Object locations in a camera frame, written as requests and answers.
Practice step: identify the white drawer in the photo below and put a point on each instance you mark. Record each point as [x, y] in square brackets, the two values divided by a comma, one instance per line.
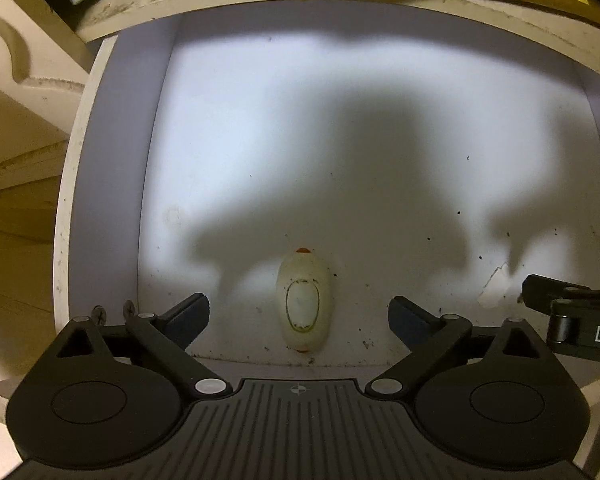
[380, 110]

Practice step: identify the white oval inline switch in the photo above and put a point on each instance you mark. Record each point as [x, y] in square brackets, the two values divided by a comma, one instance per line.
[302, 305]

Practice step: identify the beige wooden dresser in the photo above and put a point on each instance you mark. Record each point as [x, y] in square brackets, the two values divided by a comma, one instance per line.
[30, 60]

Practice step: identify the white paper scrap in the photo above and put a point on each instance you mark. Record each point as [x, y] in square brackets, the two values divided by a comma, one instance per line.
[495, 287]

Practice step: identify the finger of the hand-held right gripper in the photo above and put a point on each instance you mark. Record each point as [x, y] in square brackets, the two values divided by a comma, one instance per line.
[555, 287]

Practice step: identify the beige wooden drawer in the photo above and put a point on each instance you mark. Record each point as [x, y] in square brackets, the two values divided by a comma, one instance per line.
[190, 5]

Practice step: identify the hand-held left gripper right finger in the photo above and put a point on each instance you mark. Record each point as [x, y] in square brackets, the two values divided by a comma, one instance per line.
[409, 320]

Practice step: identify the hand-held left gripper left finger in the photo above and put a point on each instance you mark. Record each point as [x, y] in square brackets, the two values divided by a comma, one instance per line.
[187, 317]

